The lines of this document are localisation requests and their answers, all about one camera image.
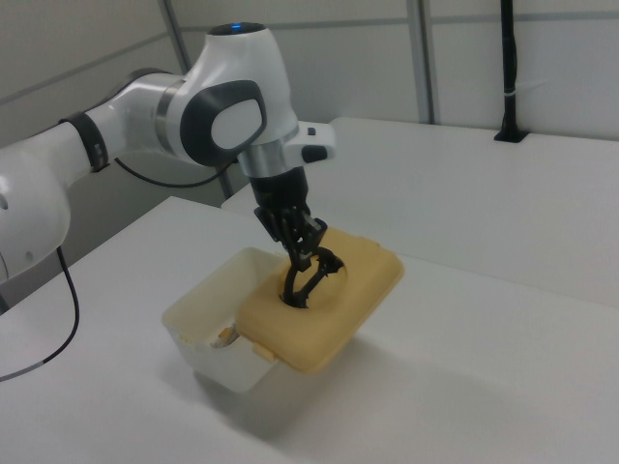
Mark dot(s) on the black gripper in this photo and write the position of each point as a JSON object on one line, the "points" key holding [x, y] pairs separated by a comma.
{"points": [[280, 191]]}

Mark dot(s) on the tan case lid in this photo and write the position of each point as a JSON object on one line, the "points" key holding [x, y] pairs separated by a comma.
{"points": [[358, 290]]}

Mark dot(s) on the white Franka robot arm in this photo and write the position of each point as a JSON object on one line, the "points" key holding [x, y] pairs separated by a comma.
{"points": [[145, 111]]}

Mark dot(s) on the white plastic tool case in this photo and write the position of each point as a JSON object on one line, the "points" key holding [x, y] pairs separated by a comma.
{"points": [[227, 357]]}

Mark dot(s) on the grey partition post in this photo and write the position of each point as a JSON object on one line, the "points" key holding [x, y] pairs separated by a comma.
{"points": [[193, 87], [425, 63]]}

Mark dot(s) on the black camera stand with clamp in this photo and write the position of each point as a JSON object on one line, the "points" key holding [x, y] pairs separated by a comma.
{"points": [[509, 96]]}

